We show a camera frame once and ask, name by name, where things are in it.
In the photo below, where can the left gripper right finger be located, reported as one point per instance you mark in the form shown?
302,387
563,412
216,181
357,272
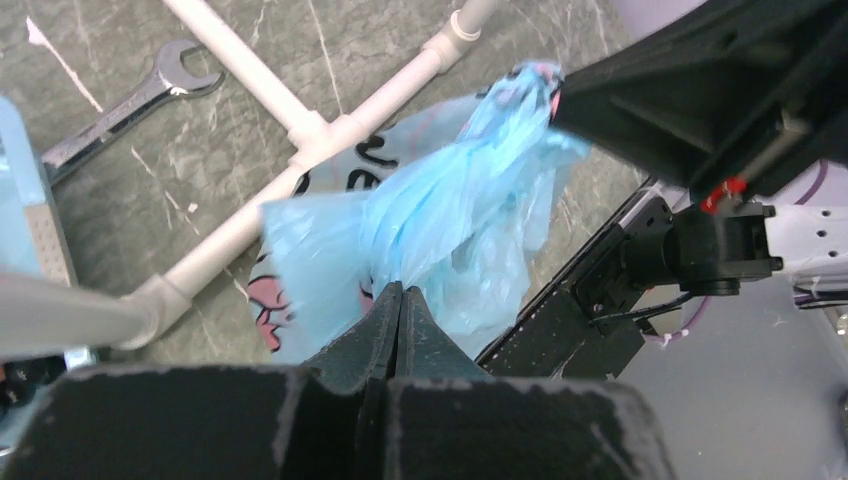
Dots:
424,350

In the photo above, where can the white pvc pipe frame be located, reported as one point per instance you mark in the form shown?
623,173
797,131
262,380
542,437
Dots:
144,202

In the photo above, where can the silver steel wrench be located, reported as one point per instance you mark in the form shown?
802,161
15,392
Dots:
167,81

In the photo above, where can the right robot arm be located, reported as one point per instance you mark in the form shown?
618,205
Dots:
710,248

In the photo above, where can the light blue plastic bag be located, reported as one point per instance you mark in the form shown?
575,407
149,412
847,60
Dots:
464,206

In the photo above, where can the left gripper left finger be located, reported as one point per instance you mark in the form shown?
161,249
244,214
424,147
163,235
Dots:
365,351

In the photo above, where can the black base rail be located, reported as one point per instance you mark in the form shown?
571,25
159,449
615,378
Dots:
555,334

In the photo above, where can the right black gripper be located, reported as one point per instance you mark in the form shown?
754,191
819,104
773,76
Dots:
753,91

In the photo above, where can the light blue plastic basket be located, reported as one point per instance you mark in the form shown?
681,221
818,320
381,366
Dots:
32,239

